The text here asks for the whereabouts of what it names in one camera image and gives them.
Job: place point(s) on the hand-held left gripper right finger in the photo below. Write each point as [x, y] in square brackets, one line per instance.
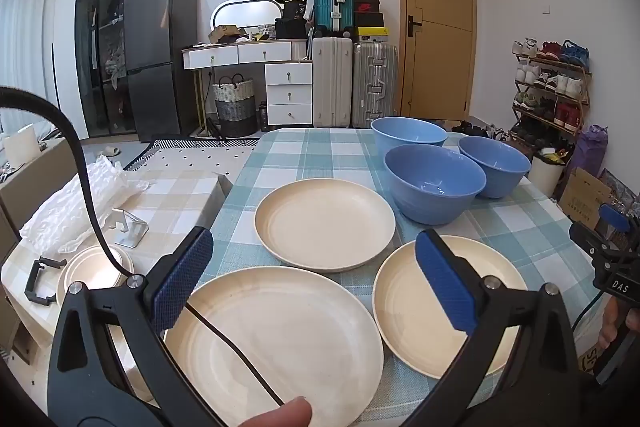
[442, 279]

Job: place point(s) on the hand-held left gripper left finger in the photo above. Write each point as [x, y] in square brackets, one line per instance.
[182, 282]

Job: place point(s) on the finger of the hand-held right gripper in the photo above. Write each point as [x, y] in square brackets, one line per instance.
[614, 218]
[585, 237]

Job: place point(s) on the beige round plate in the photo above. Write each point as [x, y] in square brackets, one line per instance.
[300, 332]
[400, 307]
[325, 222]

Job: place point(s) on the blue bowl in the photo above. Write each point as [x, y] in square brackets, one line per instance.
[500, 179]
[400, 134]
[425, 202]

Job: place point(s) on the person's right hand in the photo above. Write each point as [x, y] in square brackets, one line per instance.
[611, 322]

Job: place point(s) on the person's left hand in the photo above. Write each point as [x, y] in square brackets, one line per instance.
[285, 414]

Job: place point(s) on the patterned dark bag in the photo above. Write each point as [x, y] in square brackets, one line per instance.
[620, 192]

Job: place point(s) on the large printed cardboard box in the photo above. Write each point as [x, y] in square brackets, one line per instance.
[582, 197]

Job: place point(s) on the purple bag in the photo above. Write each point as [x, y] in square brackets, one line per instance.
[590, 152]

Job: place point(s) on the white trash bin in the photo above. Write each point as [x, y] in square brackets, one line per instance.
[544, 177]

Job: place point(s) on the cardboard box under table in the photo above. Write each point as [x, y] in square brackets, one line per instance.
[586, 352]

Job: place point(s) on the beige checked cloth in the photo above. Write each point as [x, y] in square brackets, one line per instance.
[175, 202]

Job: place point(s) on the person's dark clothing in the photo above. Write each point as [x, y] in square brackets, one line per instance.
[617, 407]

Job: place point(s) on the rows of shoes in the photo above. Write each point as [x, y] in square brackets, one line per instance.
[567, 84]

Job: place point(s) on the white bubble wrap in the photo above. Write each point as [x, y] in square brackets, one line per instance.
[60, 207]

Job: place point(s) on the black clamp holder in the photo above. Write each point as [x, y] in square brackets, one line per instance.
[35, 279]

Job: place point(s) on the beige slipper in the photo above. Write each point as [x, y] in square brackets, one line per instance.
[107, 151]

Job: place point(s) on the pile of loose shoes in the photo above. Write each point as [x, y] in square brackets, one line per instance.
[475, 128]

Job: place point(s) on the wooden shoe rack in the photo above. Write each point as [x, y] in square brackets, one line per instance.
[555, 64]

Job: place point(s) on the teal checked tablecloth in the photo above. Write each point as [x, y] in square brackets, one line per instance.
[300, 157]

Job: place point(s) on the dark bottle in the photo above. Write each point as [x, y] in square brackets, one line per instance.
[263, 119]

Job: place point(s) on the grey white woven basket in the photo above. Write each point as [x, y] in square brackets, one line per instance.
[235, 107]

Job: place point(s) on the silver suitcase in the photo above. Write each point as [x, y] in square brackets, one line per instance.
[375, 82]

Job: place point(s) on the white drawer chest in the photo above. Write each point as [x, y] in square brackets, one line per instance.
[289, 94]

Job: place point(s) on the wooden door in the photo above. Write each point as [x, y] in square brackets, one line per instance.
[440, 57]

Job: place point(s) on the white suitcase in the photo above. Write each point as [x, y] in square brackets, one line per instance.
[330, 82]

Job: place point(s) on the white dressing table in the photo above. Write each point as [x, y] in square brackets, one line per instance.
[220, 55]

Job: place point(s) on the dark grey fridge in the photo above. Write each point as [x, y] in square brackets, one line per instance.
[150, 32]

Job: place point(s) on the flat cardboard box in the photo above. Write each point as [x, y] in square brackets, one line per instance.
[225, 33]

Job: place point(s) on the yellow black shoe box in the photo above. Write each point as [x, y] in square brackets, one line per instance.
[371, 34]

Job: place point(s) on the plain black box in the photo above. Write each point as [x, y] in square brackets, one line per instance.
[369, 20]

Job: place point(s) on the black bag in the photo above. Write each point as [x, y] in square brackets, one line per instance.
[290, 29]

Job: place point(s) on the oval mirror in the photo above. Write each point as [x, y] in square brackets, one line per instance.
[245, 14]

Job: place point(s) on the white wardrobe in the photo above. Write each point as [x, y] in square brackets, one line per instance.
[65, 32]

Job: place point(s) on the black box red logo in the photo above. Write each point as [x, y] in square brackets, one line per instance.
[367, 7]

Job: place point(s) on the dark glass cabinet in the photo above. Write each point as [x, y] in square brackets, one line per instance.
[100, 7]

